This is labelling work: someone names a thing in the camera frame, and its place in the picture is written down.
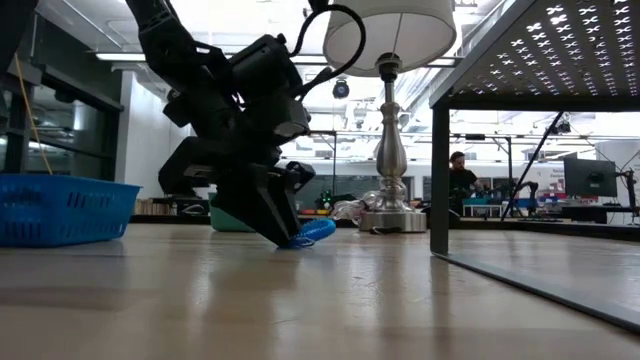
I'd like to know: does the silver table lamp white shade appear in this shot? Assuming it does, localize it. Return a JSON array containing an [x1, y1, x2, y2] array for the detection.
[[322, 0, 458, 234]]

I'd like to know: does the dark metal rack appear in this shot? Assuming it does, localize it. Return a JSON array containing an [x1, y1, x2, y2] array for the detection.
[[0, 59, 125, 176]]

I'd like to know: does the blue plastic basket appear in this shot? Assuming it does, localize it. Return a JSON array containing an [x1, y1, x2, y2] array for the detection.
[[0, 172, 143, 250]]

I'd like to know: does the yellow hanging cable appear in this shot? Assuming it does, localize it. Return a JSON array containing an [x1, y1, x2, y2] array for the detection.
[[13, 52, 55, 176]]

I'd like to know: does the clear lamp power cord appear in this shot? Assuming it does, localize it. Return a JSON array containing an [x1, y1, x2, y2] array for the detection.
[[330, 189, 396, 222]]

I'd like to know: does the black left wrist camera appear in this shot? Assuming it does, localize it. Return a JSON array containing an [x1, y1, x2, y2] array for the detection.
[[229, 33, 312, 141]]

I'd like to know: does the brown wooden crate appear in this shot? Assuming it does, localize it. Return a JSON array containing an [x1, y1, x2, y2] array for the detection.
[[133, 198, 167, 216]]

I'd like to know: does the black frame stand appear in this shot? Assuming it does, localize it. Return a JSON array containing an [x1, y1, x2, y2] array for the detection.
[[307, 129, 338, 196]]

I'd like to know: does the black left wrist camera cable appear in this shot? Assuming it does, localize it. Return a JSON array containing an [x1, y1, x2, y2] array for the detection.
[[288, 3, 368, 101]]

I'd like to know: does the blue coil wristband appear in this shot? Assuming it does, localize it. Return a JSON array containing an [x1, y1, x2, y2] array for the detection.
[[287, 217, 338, 250]]

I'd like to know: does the mint green plastic bin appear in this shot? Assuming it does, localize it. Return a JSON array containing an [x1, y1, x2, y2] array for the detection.
[[208, 192, 256, 233]]

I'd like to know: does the thin black rod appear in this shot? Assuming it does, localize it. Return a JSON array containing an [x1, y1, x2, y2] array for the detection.
[[501, 111, 565, 222]]

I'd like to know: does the grey perforated metal riser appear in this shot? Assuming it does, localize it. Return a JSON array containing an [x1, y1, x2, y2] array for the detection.
[[428, 0, 640, 334]]

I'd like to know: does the black monitor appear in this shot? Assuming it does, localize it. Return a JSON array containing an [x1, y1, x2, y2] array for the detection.
[[563, 157, 619, 198]]

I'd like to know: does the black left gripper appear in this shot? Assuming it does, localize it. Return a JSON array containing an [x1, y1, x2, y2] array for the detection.
[[158, 133, 318, 250]]

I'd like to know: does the person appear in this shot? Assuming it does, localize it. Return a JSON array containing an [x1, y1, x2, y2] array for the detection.
[[448, 151, 485, 212]]

